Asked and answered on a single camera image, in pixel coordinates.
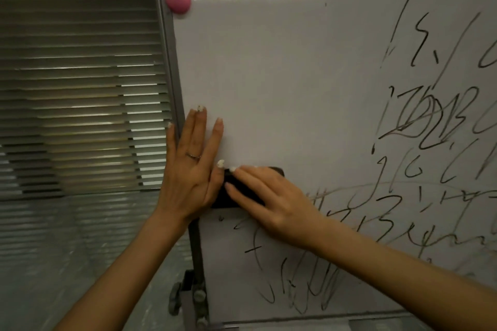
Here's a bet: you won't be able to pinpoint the person's right hand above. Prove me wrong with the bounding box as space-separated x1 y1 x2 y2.
224 165 331 258

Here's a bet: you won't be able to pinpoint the person's left hand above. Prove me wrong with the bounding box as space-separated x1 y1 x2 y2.
152 105 228 227

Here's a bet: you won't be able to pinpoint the black whiteboard eraser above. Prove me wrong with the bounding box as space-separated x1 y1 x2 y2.
211 166 286 210

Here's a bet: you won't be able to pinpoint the person's left forearm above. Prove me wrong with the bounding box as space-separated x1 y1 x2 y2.
54 212 192 331

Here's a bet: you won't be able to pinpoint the person's right forearm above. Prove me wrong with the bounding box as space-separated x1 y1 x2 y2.
323 211 497 331

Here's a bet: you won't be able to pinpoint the white whiteboard with scribbles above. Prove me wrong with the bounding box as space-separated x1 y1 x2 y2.
148 0 497 331

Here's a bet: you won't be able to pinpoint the grey window blinds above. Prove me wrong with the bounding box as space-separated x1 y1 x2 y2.
0 0 174 199

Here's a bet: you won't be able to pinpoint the grey stand clamp knob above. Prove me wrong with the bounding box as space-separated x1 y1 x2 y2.
169 282 184 317

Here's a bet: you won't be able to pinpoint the grey whiteboard stand post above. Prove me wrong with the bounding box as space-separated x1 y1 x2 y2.
182 218 211 331

